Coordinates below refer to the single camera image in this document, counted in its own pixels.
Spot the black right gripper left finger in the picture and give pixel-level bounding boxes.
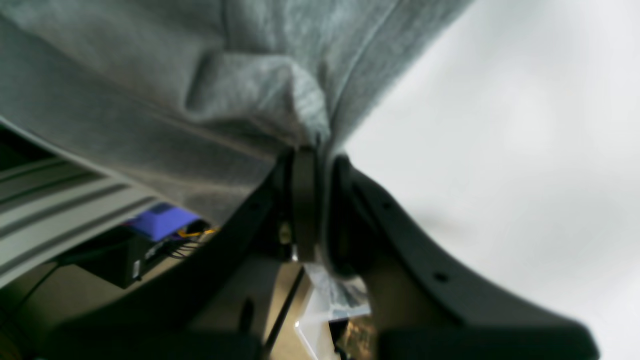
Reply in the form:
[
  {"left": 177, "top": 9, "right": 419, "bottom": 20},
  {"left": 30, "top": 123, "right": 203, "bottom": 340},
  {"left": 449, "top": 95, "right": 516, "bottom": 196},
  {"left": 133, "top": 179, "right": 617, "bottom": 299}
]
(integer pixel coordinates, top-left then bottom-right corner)
[{"left": 42, "top": 147, "right": 318, "bottom": 360}]

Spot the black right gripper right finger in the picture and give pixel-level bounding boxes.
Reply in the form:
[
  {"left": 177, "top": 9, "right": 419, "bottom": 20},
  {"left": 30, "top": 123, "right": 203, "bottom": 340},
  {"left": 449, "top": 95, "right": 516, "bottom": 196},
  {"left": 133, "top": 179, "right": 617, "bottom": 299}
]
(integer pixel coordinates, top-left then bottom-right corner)
[{"left": 325, "top": 155, "right": 600, "bottom": 360}]

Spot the grey t-shirt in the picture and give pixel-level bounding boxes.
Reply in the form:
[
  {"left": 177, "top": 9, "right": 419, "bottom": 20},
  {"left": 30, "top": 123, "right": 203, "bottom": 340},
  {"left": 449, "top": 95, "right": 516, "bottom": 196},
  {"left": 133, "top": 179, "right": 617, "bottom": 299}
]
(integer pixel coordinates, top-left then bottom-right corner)
[{"left": 0, "top": 0, "right": 473, "bottom": 226}]

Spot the blue box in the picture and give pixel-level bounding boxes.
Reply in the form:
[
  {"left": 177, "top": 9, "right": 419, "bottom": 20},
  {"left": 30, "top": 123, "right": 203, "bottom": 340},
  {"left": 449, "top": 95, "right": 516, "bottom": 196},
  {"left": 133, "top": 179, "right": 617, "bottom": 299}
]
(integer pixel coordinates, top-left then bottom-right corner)
[{"left": 123, "top": 203, "right": 200, "bottom": 242}]

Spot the yellow cable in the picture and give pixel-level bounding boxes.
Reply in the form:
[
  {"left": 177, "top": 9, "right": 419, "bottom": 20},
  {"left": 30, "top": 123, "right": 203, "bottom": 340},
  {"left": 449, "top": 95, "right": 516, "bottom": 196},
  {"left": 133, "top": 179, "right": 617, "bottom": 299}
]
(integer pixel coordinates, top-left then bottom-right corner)
[{"left": 177, "top": 226, "right": 221, "bottom": 239}]

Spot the aluminium extrusion frame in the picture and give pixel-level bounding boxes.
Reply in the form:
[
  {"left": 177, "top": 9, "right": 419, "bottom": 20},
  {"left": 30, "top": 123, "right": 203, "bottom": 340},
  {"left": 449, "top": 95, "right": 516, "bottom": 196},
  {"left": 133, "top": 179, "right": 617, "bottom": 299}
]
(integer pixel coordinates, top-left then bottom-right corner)
[{"left": 0, "top": 117, "right": 161, "bottom": 288}]

